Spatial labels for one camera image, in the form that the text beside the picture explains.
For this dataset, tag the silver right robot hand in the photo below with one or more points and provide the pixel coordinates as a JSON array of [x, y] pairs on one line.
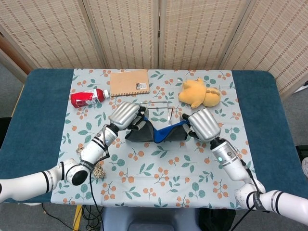
[[204, 124]]

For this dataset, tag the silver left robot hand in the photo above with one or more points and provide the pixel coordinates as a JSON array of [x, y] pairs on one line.
[[125, 114]]

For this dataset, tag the blue microfiber towel black trim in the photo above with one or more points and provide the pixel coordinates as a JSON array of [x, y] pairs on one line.
[[158, 136]]

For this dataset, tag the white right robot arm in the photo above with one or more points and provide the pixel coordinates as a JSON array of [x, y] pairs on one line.
[[231, 158]]

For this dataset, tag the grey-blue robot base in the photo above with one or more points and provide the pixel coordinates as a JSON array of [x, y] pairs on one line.
[[149, 219]]

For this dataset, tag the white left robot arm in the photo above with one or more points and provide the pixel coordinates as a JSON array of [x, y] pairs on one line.
[[91, 151]]

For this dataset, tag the kraft spiral notebook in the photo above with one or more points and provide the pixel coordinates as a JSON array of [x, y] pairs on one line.
[[127, 83]]

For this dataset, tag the yellow plush toy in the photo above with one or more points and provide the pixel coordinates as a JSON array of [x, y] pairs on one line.
[[192, 93]]

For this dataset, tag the red NFC juice bottle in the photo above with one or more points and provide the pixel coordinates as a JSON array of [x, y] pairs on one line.
[[84, 98]]

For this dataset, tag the floral leaf print tablecloth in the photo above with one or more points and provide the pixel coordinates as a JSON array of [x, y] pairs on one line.
[[156, 168]]

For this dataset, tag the woven bamboo folding screen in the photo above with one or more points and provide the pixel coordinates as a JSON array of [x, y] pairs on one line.
[[120, 36]]

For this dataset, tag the teal table cover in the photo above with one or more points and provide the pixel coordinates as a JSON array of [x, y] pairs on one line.
[[36, 120]]

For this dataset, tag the black bag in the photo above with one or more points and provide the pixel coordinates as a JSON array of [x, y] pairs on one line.
[[216, 220]]

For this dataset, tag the yellow table leg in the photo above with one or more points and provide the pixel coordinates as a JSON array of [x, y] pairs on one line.
[[77, 217]]

